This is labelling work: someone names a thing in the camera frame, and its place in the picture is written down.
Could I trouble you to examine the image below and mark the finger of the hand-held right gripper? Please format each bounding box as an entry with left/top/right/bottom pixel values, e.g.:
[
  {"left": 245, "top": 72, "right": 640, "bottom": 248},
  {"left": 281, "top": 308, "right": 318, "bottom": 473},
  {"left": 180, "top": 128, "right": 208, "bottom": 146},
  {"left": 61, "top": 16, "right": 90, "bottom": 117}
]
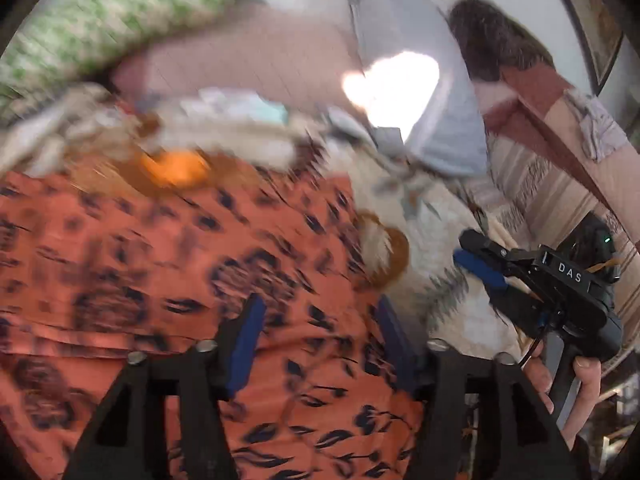
[
  {"left": 487, "top": 287, "right": 557, "bottom": 335},
  {"left": 452, "top": 229, "right": 543, "bottom": 292}
]

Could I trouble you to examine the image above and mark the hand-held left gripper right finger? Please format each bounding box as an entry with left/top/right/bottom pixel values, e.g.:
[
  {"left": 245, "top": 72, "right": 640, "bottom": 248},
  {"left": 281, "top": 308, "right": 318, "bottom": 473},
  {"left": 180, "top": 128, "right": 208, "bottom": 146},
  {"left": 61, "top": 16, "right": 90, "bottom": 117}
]
[{"left": 375, "top": 296, "right": 581, "bottom": 480}]

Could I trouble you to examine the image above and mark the beige floral blanket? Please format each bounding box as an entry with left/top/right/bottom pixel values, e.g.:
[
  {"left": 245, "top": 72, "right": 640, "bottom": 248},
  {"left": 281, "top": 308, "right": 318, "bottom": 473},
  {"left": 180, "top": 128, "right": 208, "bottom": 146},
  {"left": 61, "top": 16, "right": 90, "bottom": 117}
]
[{"left": 0, "top": 82, "right": 536, "bottom": 366}]

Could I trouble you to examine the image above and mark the grey crumpled cloth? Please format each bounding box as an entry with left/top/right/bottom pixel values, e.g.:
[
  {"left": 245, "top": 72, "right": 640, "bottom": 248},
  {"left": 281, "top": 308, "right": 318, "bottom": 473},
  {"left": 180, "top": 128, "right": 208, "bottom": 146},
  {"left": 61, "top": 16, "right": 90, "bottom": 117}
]
[{"left": 565, "top": 89, "right": 628, "bottom": 162}]

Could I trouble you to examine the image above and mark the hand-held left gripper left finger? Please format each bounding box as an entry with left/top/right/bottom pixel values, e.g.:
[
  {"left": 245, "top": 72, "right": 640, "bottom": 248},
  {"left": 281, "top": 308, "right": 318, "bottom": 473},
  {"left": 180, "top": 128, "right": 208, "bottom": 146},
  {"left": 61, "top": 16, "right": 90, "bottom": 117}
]
[{"left": 62, "top": 294, "right": 266, "bottom": 480}]

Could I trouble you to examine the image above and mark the pink quilted cushion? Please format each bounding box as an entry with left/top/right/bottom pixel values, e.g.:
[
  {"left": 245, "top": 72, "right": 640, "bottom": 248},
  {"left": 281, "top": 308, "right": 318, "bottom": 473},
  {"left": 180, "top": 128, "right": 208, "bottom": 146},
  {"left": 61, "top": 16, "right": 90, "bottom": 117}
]
[{"left": 112, "top": 2, "right": 366, "bottom": 116}]

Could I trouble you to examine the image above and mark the grey small garment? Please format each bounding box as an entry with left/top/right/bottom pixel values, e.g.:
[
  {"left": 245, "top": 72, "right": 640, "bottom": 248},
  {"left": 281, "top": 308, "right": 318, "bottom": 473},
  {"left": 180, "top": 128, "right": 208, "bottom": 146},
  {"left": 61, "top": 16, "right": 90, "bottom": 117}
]
[{"left": 325, "top": 105, "right": 406, "bottom": 157}]

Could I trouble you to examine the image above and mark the brown furry cushion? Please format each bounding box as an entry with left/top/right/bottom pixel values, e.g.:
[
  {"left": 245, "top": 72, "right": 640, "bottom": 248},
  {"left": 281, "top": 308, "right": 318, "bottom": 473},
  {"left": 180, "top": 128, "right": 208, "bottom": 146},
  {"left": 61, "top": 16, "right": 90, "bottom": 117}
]
[{"left": 447, "top": 0, "right": 556, "bottom": 83}]

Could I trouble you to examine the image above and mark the beige striped sofa cover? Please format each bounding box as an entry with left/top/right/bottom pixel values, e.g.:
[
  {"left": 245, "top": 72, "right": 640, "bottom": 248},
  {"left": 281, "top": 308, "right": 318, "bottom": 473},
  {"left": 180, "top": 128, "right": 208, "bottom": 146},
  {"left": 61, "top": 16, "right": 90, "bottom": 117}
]
[{"left": 487, "top": 135, "right": 616, "bottom": 261}]

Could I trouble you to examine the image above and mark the orange floral garment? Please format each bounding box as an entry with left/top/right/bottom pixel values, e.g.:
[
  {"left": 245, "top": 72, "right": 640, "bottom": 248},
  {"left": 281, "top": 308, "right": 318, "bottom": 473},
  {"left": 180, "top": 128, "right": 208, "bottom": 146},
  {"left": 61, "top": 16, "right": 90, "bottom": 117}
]
[{"left": 0, "top": 170, "right": 436, "bottom": 480}]

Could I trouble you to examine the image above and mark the grey pillow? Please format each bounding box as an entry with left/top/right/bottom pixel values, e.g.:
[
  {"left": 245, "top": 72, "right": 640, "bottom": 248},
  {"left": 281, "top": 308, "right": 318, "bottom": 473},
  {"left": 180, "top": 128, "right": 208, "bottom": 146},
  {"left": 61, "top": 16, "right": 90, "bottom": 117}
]
[{"left": 337, "top": 0, "right": 491, "bottom": 177}]

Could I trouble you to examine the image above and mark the green patterned pillow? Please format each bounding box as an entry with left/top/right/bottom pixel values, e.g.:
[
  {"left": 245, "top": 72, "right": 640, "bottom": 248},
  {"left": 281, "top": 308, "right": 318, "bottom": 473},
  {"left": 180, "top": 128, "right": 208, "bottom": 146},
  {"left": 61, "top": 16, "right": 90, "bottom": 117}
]
[{"left": 0, "top": 0, "right": 266, "bottom": 111}]

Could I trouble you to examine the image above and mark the person's right hand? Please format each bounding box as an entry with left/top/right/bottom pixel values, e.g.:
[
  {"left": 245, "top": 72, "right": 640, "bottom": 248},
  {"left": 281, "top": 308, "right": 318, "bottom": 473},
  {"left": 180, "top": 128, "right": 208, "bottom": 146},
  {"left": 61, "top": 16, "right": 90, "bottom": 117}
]
[{"left": 520, "top": 355, "right": 603, "bottom": 446}]

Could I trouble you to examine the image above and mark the red-brown patchwork cover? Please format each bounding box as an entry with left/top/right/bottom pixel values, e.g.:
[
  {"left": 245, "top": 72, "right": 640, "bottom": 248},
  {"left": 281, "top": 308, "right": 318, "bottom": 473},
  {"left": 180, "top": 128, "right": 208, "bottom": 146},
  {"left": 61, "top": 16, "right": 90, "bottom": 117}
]
[{"left": 475, "top": 65, "right": 640, "bottom": 221}]

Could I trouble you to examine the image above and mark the dark framed picture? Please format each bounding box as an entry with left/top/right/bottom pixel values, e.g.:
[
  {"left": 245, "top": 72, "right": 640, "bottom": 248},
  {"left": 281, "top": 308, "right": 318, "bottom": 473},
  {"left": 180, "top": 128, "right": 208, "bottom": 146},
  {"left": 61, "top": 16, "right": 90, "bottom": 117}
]
[{"left": 545, "top": 0, "right": 626, "bottom": 96}]

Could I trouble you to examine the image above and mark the pile of pale small clothes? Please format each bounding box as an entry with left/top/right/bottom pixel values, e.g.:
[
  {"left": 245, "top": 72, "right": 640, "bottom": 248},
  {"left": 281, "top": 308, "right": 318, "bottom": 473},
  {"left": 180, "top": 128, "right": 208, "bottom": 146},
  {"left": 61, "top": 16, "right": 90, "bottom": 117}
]
[{"left": 135, "top": 87, "right": 296, "bottom": 136}]

